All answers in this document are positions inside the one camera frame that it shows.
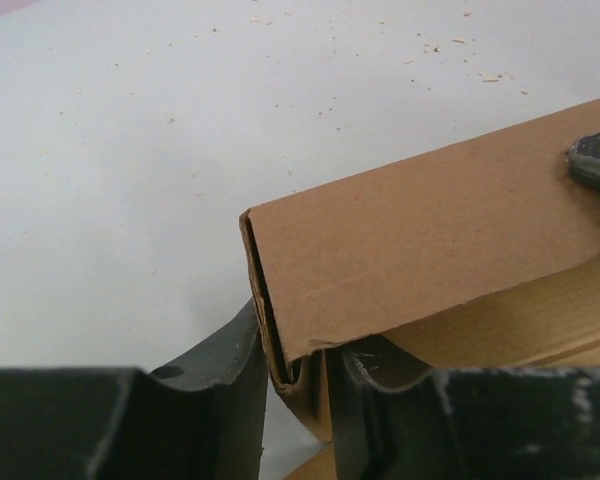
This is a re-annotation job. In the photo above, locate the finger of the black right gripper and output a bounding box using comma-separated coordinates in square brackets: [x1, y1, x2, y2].
[567, 132, 600, 191]

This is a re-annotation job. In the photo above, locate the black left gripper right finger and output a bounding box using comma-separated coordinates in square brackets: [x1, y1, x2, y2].
[325, 336, 600, 479]

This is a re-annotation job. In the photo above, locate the brown cardboard box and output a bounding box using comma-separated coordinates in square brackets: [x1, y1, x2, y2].
[240, 99, 600, 479]

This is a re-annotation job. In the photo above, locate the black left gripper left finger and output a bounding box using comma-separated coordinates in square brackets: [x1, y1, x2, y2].
[0, 303, 268, 479]

